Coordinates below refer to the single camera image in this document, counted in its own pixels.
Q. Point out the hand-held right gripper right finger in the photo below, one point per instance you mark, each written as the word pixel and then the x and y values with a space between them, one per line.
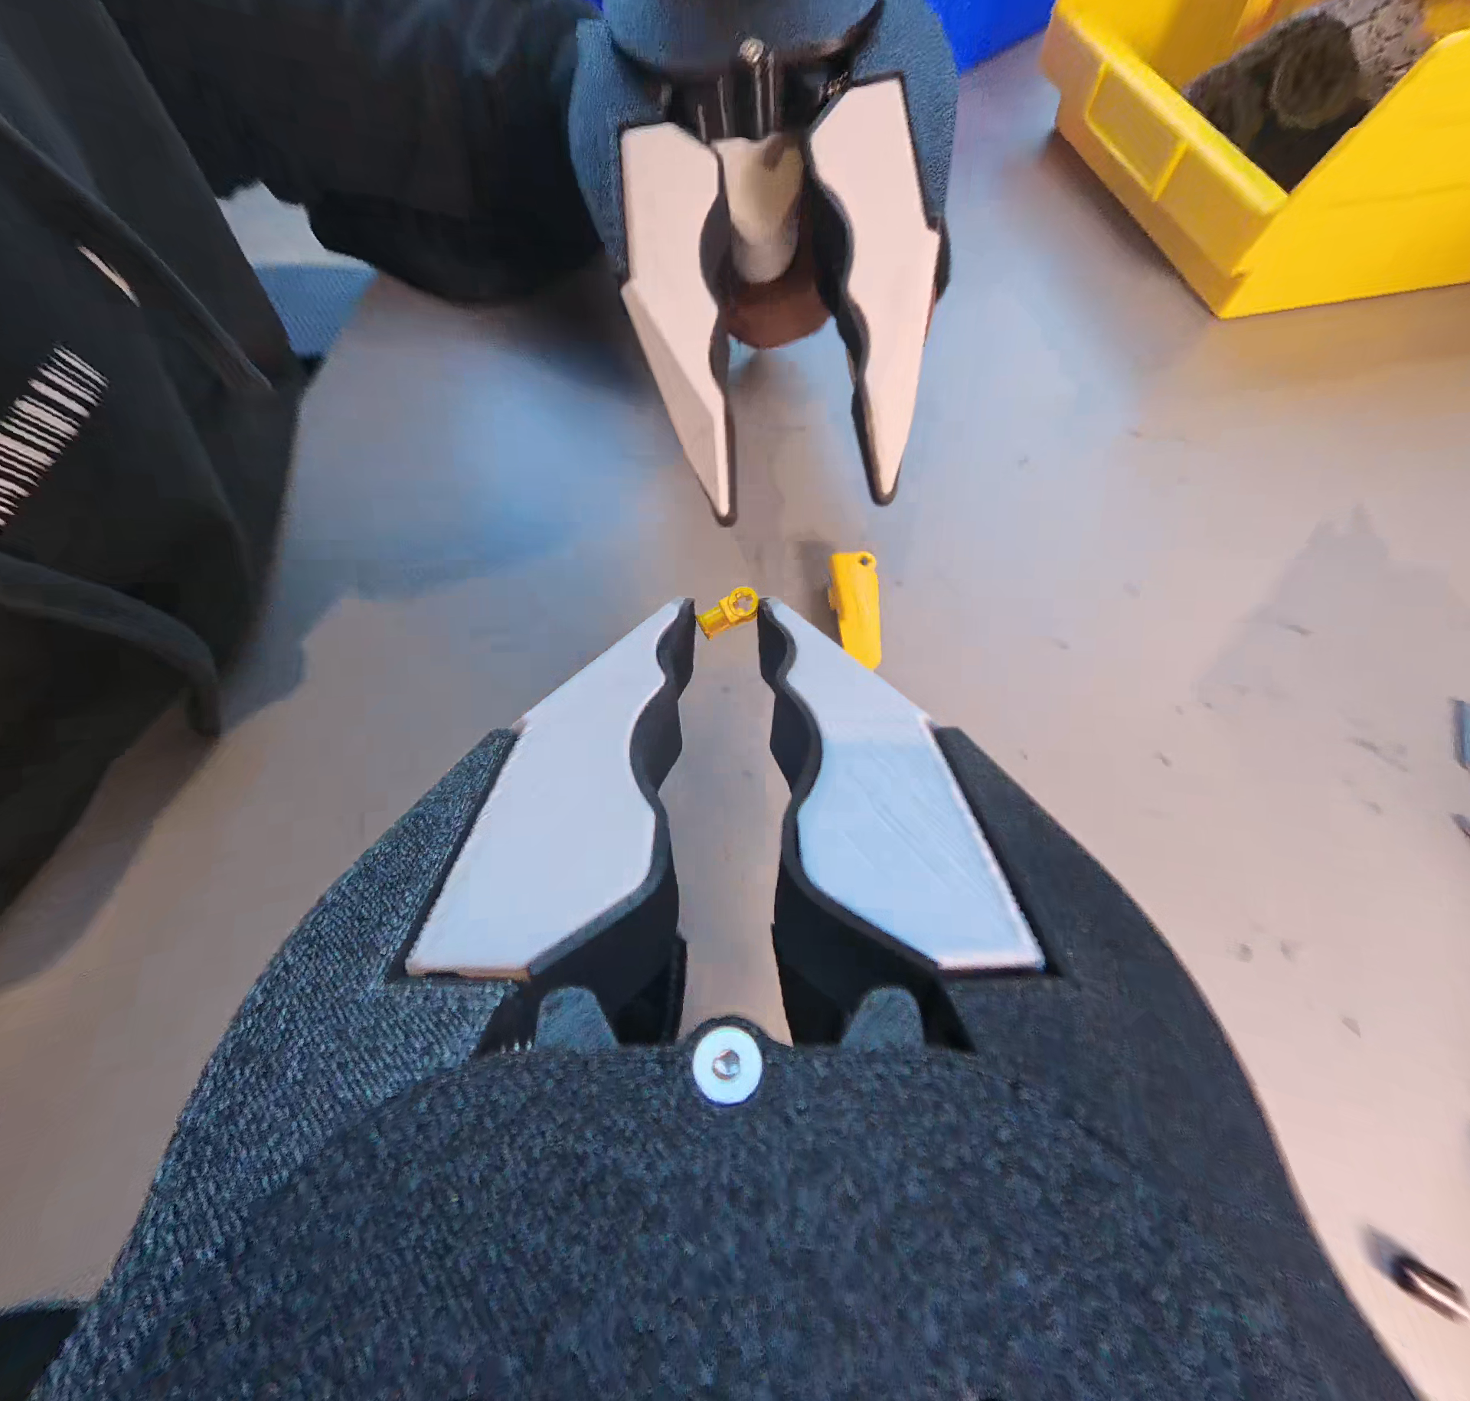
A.
pixel 908 838

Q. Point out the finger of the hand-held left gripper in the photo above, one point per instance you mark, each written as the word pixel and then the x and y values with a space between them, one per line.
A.
pixel 890 275
pixel 666 275

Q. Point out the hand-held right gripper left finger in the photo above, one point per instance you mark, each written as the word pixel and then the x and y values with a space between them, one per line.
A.
pixel 540 838

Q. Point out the yellow curved claw piece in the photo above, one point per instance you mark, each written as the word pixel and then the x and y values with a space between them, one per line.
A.
pixel 858 625

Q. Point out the grey desk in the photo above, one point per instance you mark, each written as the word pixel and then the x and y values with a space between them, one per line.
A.
pixel 1149 620

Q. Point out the person's left hand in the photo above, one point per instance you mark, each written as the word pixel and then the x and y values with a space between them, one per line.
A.
pixel 775 315

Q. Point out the yellow bin with toy vehicle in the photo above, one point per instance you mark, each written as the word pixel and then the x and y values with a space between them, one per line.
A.
pixel 1206 218

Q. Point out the yellow tracked toy vehicle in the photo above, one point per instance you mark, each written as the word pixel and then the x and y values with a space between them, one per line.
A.
pixel 1298 92

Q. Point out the person's black hoodie torso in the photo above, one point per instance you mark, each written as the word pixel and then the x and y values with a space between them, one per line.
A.
pixel 115 448

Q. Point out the black connector piece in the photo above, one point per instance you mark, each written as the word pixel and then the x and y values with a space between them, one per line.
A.
pixel 1424 1279

